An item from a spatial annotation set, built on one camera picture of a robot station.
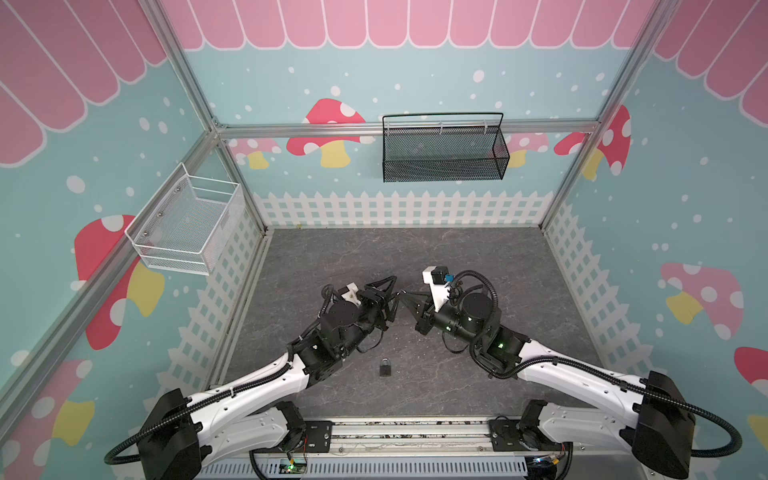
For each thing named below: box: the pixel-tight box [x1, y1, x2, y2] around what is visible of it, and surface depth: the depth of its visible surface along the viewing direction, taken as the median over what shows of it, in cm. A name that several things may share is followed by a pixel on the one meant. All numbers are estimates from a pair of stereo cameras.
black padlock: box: [379, 357, 392, 377], surface depth 87 cm
